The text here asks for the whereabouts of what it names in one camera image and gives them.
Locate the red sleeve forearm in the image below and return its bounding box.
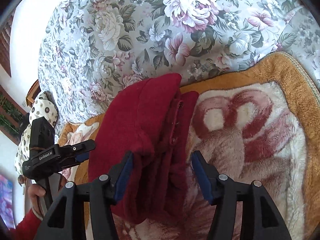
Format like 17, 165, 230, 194
9, 208, 42, 240

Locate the dark red fleece garment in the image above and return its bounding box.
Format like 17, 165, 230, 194
88, 74, 199, 224

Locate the person's left hand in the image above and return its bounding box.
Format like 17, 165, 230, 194
27, 184, 46, 220

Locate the floral bed sheet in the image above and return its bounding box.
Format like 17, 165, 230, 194
39, 0, 319, 133

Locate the orange plush flower blanket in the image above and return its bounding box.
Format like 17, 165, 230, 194
58, 52, 319, 239

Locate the cream patterned cloth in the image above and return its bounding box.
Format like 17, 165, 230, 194
14, 90, 60, 176

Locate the wooden chair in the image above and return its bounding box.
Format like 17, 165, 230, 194
25, 80, 41, 107

